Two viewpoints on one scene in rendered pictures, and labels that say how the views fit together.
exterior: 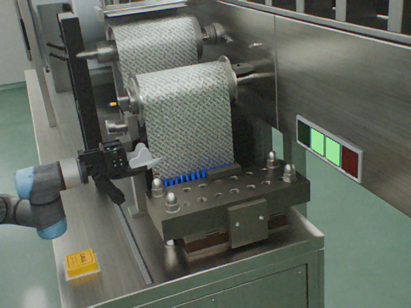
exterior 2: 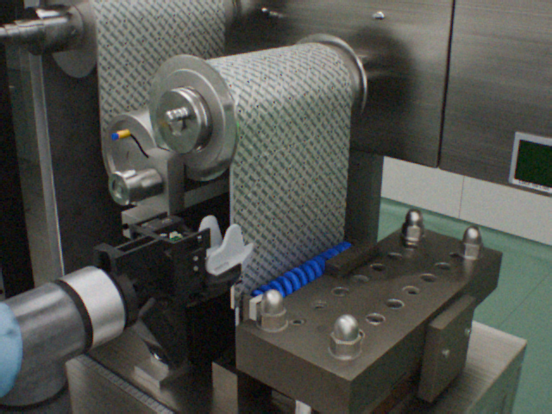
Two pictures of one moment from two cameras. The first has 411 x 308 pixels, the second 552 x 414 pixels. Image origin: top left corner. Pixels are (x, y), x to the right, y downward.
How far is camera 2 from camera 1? 0.79 m
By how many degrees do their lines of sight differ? 30
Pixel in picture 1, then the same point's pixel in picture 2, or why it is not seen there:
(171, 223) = (362, 381)
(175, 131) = (275, 184)
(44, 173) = (45, 317)
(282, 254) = (493, 390)
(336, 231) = not seen: hidden behind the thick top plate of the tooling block
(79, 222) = not seen: outside the picture
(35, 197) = (24, 388)
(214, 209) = (414, 332)
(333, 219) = not seen: hidden behind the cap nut
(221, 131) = (335, 178)
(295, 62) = (520, 35)
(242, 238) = (443, 378)
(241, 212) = (451, 329)
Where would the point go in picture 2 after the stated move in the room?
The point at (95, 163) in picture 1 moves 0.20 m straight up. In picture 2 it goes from (141, 274) to (129, 77)
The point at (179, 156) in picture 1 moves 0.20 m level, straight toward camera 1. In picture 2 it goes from (275, 237) to (385, 303)
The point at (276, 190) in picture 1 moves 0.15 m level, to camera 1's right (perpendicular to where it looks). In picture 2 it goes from (475, 277) to (543, 252)
